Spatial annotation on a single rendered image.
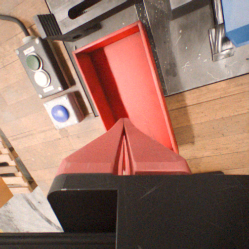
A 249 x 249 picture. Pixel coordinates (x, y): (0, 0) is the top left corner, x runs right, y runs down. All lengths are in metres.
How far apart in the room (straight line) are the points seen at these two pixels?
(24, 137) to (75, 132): 0.17
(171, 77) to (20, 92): 0.36
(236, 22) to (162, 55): 0.12
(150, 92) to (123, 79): 0.06
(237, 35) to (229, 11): 0.03
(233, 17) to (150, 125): 0.21
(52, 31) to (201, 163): 0.38
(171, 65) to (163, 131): 0.13
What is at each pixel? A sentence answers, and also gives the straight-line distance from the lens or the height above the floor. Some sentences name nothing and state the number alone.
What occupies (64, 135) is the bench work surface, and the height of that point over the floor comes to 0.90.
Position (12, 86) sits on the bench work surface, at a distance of 0.49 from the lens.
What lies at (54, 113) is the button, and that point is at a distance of 0.38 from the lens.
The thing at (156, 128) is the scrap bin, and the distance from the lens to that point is 0.35.
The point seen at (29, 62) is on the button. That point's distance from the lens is 0.38.
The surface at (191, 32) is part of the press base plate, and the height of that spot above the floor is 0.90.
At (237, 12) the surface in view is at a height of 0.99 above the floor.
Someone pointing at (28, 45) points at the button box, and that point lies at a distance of 0.39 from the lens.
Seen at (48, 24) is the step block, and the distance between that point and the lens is 0.30.
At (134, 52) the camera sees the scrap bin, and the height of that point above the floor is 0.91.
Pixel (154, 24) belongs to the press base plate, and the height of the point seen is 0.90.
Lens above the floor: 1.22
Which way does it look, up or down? 63 degrees down
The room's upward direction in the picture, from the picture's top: 150 degrees counter-clockwise
